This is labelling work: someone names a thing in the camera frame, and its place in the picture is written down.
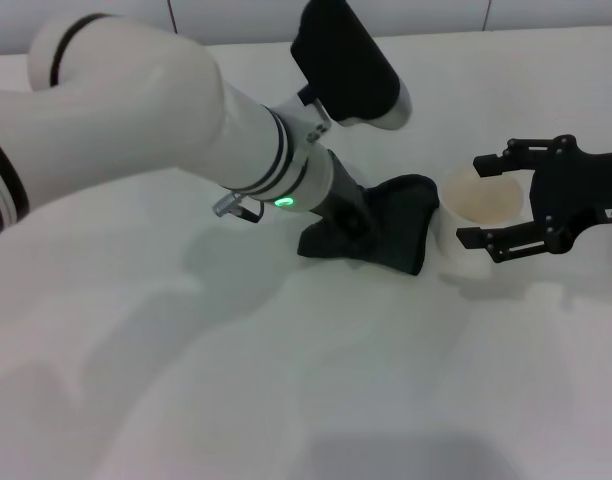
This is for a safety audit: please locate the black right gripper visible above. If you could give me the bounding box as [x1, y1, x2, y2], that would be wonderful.
[456, 134, 612, 265]

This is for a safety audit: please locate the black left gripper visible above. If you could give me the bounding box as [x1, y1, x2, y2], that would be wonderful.
[313, 149, 375, 247]

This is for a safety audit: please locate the translucent white plastic cup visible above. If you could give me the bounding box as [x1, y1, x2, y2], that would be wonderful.
[434, 164, 526, 276]

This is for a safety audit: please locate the dark cloth rag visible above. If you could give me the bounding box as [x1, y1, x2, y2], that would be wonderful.
[296, 173, 440, 278]

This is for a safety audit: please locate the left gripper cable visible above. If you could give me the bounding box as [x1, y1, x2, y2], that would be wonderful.
[213, 192, 265, 224]

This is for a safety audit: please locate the left wrist camera housing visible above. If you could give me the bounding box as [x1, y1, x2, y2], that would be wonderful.
[289, 0, 413, 130]

